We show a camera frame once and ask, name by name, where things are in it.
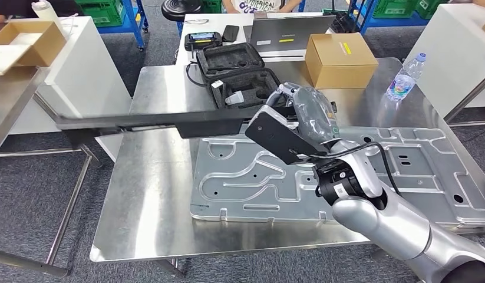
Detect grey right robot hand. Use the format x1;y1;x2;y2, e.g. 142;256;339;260
265;82;341;145

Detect black plastic plate bracket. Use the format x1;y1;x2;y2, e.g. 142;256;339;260
55;106;298;140

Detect steel workbench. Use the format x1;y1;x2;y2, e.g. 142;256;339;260
89;57;485;276

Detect closed cardboard box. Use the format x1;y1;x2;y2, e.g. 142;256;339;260
304;32;380;90

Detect small white device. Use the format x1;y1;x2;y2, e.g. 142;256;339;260
225;90;245;106

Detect grey laptop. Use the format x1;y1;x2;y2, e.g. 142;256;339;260
243;15;337;54

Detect clear water bottle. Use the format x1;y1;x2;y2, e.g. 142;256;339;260
385;52;428;104

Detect stamped sheet metal panel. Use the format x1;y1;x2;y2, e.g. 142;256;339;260
190;126;485;228

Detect black foam-lined case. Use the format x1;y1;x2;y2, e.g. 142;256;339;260
196;42;285;110

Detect blue metal cart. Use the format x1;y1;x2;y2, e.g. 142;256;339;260
348;0;431;35
74;0;150;52

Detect black phone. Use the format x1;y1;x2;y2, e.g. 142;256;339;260
221;24;240;43

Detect green plastic crate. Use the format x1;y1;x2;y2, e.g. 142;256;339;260
372;0;420;19
200;0;224;15
415;0;451;20
74;0;127;28

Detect black handheld controller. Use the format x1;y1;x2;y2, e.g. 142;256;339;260
184;31;223;52

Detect white table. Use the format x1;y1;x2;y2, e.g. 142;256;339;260
174;11;338;68

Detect white cabinet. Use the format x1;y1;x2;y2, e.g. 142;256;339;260
8;15;133;136
404;3;485;119

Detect black round stool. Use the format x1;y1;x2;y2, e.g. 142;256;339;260
161;0;204;22

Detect white plastic bottle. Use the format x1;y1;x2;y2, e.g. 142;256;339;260
31;0;66;35

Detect open cardboard box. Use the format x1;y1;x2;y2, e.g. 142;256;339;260
0;20;68;68

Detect white foam sheet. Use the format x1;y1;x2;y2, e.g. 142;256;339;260
0;44;32;76

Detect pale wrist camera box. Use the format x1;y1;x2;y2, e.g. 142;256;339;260
245;104;333;166

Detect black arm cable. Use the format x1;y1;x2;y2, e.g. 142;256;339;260
308;141;402;197

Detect thin black cable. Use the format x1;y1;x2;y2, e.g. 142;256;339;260
185;61;209;88

